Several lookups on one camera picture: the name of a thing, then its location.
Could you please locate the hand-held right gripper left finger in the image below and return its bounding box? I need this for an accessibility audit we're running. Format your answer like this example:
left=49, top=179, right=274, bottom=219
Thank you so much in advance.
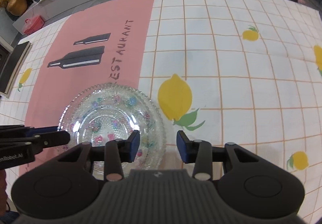
left=58, top=130, right=140, bottom=181

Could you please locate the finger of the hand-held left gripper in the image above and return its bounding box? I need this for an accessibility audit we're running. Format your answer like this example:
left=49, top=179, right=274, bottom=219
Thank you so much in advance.
left=0, top=125, right=59, bottom=137
left=0, top=130, right=71, bottom=155

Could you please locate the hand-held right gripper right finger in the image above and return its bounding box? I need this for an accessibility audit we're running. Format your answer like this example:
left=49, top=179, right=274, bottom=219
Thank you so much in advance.
left=176, top=130, right=254, bottom=180

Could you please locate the floral clear glass plate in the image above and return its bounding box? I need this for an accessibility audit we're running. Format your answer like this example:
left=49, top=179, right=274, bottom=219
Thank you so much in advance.
left=57, top=83, right=167, bottom=180

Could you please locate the person's left hand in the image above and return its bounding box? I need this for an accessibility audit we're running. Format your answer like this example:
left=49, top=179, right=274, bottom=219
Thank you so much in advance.
left=0, top=171, right=9, bottom=212

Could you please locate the pink placemat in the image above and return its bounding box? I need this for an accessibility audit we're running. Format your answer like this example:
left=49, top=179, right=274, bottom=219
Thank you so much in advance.
left=19, top=0, right=167, bottom=189

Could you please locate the black book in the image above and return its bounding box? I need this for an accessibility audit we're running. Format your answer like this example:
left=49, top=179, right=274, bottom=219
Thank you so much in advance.
left=0, top=41, right=33, bottom=99

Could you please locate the red plastic box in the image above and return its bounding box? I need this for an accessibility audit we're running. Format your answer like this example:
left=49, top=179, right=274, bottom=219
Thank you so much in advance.
left=21, top=15, right=45, bottom=35

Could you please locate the gold vase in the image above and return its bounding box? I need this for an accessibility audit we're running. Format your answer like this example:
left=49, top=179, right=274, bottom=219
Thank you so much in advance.
left=7, top=0, right=28, bottom=16

